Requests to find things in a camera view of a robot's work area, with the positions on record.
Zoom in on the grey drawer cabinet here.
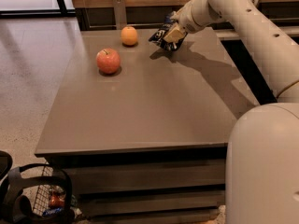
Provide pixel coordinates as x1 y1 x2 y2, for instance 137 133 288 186
36 29 256 224

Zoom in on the red apple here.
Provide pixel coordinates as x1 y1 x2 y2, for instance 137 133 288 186
96 48 121 75

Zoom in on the left metal bracket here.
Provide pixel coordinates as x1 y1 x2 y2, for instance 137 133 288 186
113 0 127 30

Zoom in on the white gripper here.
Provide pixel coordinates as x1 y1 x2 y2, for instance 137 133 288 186
164 5 201 43

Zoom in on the wire basket with snacks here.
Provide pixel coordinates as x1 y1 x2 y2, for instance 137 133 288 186
32 164 75 224

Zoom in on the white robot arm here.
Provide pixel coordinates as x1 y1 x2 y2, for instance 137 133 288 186
165 0 299 224

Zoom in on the blue chip bag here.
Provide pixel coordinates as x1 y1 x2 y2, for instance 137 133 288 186
149 11 186 51

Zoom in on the orange fruit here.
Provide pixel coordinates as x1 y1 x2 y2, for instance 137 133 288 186
121 26 138 46

